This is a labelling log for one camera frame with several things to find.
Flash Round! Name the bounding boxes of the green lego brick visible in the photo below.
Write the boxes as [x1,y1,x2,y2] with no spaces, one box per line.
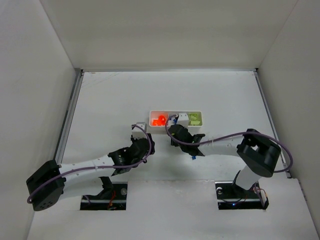
[188,113,199,121]
[190,120,202,126]

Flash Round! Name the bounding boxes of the orange dome lego piece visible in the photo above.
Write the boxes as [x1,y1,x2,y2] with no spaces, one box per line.
[158,115,167,125]

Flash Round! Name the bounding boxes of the orange ring lego piece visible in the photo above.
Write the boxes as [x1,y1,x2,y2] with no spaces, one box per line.
[151,119,163,127]

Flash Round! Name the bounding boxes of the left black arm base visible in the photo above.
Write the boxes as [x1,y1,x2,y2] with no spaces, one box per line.
[80,177,128,211]

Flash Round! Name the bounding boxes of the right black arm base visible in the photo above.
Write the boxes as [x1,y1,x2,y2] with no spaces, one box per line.
[215,181,270,210]

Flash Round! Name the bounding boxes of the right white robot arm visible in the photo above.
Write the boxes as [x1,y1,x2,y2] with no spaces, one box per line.
[165,124,281,190]

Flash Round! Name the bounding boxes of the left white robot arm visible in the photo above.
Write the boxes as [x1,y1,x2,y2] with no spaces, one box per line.
[26,133,155,212]

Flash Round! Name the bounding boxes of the white three-compartment tray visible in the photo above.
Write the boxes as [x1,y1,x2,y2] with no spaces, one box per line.
[148,110,203,134]

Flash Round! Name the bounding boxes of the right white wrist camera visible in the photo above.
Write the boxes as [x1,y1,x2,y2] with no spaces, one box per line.
[176,112,190,128]

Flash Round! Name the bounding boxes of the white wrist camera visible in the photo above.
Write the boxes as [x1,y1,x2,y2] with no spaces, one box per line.
[131,122,147,140]
[176,112,190,128]

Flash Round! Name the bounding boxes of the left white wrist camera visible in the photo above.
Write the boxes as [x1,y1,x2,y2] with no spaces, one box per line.
[131,122,147,140]

